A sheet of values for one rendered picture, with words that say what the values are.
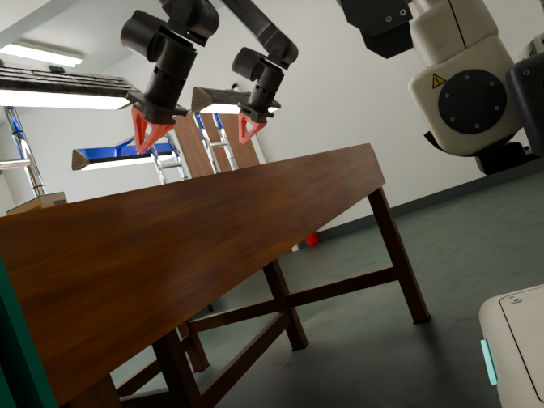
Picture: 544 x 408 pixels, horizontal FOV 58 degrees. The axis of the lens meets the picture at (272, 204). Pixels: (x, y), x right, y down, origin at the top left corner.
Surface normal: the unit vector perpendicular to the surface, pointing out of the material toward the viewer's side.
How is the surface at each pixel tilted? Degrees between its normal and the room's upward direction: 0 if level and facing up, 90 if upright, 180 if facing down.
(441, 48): 90
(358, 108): 90
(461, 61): 90
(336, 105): 90
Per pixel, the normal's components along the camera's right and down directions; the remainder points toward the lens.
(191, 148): -0.31, 0.13
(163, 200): 0.86, -0.32
